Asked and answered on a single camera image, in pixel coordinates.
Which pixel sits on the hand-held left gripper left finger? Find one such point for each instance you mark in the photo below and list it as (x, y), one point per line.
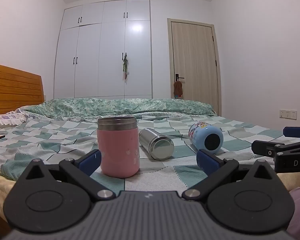
(90, 163)

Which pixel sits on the floral ruffled pillow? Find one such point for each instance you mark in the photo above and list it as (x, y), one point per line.
(6, 120)

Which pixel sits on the green hanging ornament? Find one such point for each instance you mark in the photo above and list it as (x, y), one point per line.
(125, 66)

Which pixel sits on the brown hanging pouch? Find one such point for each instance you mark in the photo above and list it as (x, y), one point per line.
(178, 88)

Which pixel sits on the blue cartoon print cup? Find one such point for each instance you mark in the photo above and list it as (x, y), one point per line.
(206, 136)

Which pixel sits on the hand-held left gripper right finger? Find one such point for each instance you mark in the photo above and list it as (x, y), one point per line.
(207, 162)

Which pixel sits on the stainless steel cup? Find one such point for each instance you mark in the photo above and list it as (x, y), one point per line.
(156, 143)

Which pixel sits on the wooden headboard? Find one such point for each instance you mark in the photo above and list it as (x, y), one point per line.
(13, 90)

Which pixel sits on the light wooden door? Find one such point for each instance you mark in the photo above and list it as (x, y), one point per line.
(193, 62)

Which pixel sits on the white wall socket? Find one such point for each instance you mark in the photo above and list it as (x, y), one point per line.
(288, 114)

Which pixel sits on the pink cup with steel rim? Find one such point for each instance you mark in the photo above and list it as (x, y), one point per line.
(118, 150)

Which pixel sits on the white wardrobe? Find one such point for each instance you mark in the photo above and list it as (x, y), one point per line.
(103, 52)

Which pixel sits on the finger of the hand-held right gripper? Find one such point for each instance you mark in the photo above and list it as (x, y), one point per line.
(296, 131)
(270, 148)

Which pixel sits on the green floral quilt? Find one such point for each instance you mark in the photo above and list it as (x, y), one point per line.
(120, 106)

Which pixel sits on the green checkered bed sheet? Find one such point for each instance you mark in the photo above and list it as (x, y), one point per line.
(52, 140)

